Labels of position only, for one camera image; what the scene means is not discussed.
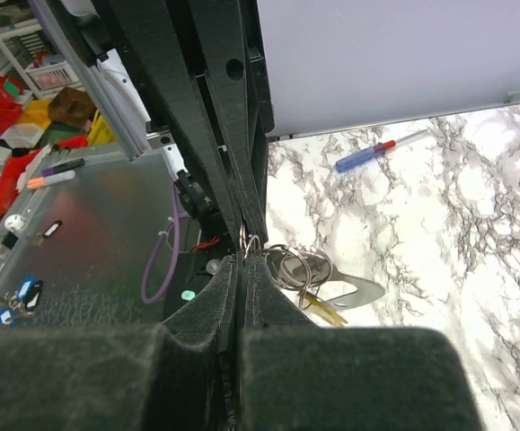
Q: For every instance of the blue red screwdriver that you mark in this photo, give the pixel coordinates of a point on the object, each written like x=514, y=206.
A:
x=368, y=154

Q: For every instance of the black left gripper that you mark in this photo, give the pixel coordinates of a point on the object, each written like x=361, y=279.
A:
x=200, y=72

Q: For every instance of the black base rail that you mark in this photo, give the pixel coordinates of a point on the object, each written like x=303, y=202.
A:
x=199, y=259

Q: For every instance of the teal sticker on base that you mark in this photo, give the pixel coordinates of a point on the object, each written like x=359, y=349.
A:
x=188, y=295

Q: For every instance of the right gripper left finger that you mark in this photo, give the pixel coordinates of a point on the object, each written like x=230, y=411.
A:
x=196, y=383

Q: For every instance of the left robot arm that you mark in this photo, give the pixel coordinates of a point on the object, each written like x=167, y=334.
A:
x=192, y=195

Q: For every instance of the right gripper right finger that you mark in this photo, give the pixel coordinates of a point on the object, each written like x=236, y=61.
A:
x=281, y=357

